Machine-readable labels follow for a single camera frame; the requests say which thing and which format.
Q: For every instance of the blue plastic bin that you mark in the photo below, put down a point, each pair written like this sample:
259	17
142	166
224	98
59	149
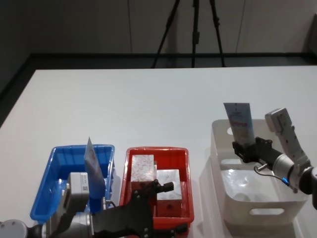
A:
47	183

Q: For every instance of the tall white red-patterned box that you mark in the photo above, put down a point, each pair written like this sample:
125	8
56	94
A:
142	168

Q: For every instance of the wide silver patterned box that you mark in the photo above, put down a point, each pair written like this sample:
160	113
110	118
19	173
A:
171	181

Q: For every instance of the red plastic bin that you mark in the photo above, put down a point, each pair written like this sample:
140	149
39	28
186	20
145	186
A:
126	173

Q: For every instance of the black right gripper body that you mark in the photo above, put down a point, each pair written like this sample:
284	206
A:
265	153

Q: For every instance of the black tripod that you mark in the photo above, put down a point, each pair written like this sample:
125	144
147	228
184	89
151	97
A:
195	29

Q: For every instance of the white plastic basket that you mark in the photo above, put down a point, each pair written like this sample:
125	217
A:
247	198

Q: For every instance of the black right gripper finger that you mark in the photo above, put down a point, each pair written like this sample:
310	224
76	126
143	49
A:
239	150
263	142

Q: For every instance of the pale blue printed tube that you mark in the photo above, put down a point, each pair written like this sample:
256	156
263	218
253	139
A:
240	121

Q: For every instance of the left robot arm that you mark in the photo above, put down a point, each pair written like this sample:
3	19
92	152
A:
74	188

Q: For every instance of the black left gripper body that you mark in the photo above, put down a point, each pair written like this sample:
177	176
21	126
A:
123	220

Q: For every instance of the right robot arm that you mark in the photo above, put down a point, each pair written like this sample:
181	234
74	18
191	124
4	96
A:
294	151

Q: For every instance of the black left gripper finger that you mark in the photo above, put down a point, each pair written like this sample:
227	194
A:
171	230
148	192

